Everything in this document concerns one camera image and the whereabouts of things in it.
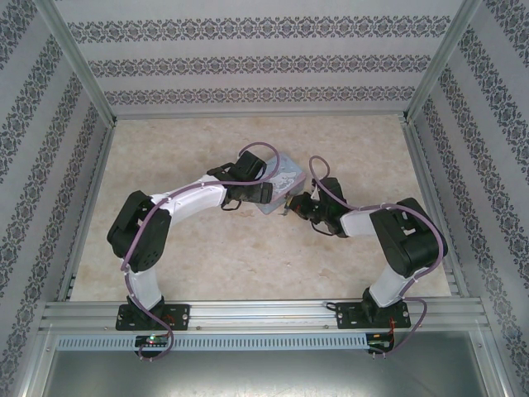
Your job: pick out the pastel cartoon tin box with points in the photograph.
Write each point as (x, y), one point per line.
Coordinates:
(286, 177)

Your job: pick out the small silver key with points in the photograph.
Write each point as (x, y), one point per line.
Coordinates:
(285, 211)

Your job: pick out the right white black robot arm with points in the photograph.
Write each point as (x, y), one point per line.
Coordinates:
(409, 235)

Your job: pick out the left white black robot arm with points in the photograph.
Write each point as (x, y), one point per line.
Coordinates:
(190, 200)

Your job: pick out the right green circuit board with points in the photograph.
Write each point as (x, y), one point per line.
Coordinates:
(381, 341)

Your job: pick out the green circuit board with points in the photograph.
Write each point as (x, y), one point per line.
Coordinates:
(381, 341)
(153, 340)

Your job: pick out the grey metal sheet panel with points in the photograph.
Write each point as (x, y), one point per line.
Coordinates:
(264, 374)

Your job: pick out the left green circuit board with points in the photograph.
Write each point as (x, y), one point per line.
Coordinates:
(153, 340)

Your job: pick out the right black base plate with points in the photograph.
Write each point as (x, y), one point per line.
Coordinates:
(347, 316)

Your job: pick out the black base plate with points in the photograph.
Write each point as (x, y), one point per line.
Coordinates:
(347, 316)
(177, 316)

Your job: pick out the aluminium table side rail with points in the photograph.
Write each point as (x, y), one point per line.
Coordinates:
(84, 215)
(434, 173)

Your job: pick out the aluminium mounting rail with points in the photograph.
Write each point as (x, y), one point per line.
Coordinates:
(260, 316)

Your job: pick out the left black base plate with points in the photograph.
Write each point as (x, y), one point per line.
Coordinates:
(177, 316)

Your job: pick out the aluminium frame post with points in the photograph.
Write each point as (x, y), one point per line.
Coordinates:
(442, 58)
(78, 58)

